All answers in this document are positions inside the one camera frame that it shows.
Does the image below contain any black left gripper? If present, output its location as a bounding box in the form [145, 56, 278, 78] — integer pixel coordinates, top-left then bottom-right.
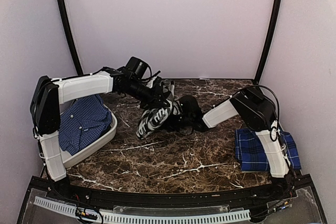
[123, 78, 170, 110]

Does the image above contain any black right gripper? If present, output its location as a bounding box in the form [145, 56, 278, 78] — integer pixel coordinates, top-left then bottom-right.
[154, 110, 193, 132]

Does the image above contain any black white checked shirt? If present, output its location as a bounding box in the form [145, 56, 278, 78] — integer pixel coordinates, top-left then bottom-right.
[136, 80, 175, 139]

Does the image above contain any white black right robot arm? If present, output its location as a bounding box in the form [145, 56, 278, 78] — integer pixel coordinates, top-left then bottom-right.
[165, 86, 292, 178]

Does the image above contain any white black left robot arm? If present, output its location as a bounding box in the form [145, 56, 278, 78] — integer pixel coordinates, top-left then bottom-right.
[30, 57, 170, 201]

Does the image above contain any small-check blue shirt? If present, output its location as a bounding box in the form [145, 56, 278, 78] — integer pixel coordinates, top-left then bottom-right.
[59, 94, 112, 155]

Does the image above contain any blue plaid folded shirt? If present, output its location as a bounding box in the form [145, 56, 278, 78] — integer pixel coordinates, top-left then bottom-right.
[234, 128, 301, 172]

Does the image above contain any grey plastic bin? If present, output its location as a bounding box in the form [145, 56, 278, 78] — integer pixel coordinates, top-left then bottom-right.
[60, 104, 118, 168]

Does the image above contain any white slotted cable duct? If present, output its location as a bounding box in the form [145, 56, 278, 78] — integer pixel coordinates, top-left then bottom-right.
[34, 196, 250, 223]

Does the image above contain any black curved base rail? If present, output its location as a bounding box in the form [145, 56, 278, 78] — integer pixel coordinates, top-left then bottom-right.
[17, 175, 327, 223]

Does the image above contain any black corner frame post left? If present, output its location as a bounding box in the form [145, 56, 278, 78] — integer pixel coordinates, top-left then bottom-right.
[57, 0, 83, 75]

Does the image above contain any black corner frame post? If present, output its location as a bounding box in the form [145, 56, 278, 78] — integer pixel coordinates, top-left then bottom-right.
[57, 0, 83, 75]
[253, 0, 281, 84]

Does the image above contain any black corner frame post right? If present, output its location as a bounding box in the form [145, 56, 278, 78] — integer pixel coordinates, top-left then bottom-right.
[253, 0, 281, 84]

